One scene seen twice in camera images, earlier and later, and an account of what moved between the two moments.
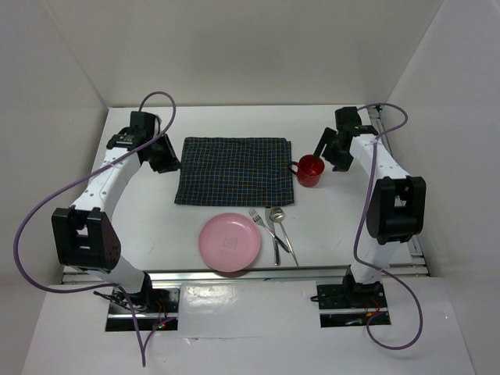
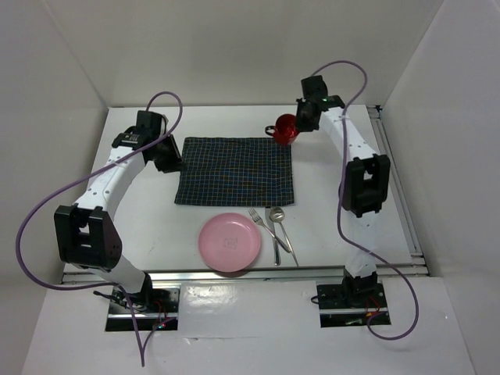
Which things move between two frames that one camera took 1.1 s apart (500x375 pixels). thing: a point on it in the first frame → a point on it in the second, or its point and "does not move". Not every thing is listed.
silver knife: (276, 249) does not move
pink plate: (229, 242) does not move
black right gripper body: (333, 148) → (302, 122)
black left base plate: (148, 301) does not move
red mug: (308, 171) → (285, 129)
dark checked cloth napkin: (235, 170) does not move
